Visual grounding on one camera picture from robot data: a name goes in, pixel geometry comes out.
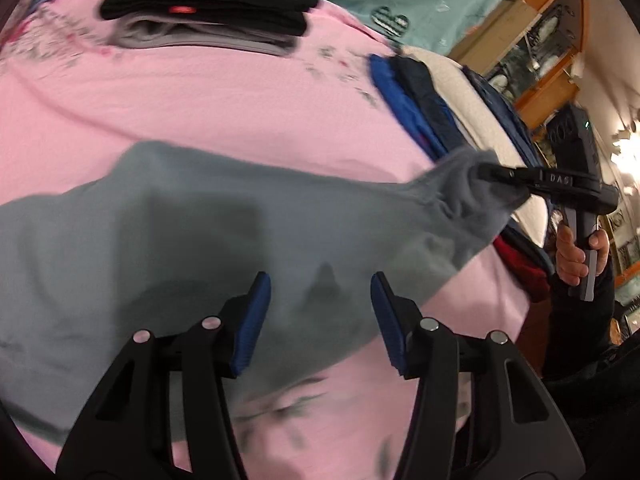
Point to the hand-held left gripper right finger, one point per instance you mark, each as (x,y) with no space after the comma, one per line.
(390,325)

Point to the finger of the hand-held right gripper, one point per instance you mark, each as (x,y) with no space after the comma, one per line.
(510,176)

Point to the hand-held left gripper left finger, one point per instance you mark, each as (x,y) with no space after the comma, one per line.
(250,325)

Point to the light grey sweatpants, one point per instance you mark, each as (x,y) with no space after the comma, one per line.
(200,240)

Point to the person's right forearm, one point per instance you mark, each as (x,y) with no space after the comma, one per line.
(580,335)

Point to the folded grey pants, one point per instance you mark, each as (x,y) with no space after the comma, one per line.
(165,34)

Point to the person's right hand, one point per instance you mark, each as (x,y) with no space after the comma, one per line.
(570,260)

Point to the dark blue denim garment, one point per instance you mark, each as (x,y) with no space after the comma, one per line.
(505,125)

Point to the lit chandelier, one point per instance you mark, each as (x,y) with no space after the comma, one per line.
(627,150)

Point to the cream quilted pillow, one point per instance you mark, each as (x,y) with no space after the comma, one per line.
(465,105)

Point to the red garment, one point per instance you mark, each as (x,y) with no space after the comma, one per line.
(525,271)

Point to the bright blue garment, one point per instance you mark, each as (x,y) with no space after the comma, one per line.
(395,91)

